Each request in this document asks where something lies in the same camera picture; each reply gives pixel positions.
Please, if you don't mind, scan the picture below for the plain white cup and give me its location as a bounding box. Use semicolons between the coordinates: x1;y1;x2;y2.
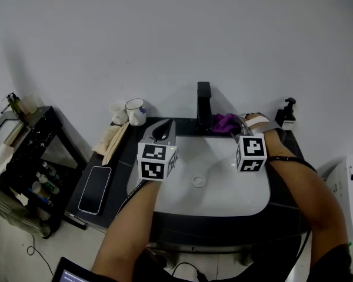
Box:
109;100;129;126

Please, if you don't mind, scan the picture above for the green pump bottle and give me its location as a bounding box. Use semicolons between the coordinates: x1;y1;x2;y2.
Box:
0;92;26;120

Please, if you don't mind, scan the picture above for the white cloth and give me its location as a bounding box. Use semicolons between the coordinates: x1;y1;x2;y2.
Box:
0;142;15;178

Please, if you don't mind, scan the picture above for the grey striped garment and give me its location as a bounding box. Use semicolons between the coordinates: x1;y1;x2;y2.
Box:
0;171;53;238

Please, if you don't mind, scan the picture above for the black side table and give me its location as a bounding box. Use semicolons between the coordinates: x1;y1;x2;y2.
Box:
0;105;88;238

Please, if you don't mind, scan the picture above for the person's black shirt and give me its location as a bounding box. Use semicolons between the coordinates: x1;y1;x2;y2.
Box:
91;243;353;282

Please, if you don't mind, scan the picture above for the purple cloth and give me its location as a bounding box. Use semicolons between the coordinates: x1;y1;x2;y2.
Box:
211;113;239;135

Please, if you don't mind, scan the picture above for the green labelled white bottle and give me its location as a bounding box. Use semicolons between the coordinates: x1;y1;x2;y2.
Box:
35;172;61;196

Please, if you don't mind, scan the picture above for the dark tablet screen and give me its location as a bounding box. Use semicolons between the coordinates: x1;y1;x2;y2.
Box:
51;256;92;282

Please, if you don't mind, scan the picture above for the small clear bottle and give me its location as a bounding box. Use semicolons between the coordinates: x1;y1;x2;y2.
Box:
41;161;59;179

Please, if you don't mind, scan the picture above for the black sink faucet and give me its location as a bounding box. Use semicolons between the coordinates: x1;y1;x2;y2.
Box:
195;81;213;132

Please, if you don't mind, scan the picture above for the white sink basin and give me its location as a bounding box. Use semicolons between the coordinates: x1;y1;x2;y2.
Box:
126;135;272;217

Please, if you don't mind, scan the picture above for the black sink vanity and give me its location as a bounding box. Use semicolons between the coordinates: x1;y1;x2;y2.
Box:
65;117;311;247

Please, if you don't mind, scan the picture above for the thin black floor cable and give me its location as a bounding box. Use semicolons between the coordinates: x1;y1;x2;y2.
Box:
26;233;55;276

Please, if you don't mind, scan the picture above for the black soap dispenser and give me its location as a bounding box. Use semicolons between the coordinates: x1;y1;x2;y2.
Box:
274;97;297;132

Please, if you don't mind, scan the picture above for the metal vanity frame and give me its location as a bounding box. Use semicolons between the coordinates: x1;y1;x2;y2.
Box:
145;241;256;269

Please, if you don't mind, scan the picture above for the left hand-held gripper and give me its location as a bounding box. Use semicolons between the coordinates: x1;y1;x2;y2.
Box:
137;119;179;182

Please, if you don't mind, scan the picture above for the black plug cable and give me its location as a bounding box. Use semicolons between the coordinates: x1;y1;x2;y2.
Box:
171;261;208;282

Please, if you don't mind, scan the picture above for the white toilet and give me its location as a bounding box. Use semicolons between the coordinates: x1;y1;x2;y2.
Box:
324;153;353;248

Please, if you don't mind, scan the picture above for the black smartphone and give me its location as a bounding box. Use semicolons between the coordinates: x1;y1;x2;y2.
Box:
77;165;113;216

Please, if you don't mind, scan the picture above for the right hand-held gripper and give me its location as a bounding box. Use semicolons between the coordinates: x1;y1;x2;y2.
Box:
229;112;287;173

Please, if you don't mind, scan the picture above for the translucent plastic cup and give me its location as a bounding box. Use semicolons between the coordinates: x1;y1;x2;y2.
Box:
18;95;38;115

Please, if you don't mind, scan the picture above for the white cup with dark rim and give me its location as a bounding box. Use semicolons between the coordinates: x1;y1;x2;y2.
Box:
125;98;148;127

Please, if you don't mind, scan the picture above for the person's left forearm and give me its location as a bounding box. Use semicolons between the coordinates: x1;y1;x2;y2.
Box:
91;177;163;279

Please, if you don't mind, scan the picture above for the round beige jar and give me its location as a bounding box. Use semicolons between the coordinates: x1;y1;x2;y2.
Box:
31;180;51;200

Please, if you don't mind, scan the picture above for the person's right forearm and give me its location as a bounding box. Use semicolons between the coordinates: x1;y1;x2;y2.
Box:
264;129;351;254

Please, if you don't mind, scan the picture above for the chrome sink drain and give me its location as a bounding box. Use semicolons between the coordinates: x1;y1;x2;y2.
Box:
191;174;208;189

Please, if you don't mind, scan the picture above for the beige paper packet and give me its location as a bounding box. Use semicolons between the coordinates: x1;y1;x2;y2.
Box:
91;124;121;156

